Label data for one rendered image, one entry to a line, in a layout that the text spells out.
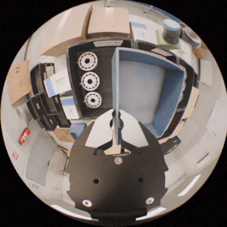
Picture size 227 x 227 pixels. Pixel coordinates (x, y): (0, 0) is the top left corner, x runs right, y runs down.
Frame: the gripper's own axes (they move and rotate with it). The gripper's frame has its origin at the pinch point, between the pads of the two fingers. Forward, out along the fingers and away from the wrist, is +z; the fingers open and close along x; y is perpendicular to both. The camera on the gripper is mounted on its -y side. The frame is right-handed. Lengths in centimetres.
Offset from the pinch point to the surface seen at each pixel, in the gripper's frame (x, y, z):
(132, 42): 7.0, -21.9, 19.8
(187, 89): 67, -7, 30
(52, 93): -39.0, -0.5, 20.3
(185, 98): 67, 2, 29
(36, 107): -127, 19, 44
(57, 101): -88, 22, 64
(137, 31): 14, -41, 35
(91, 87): -13.1, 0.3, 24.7
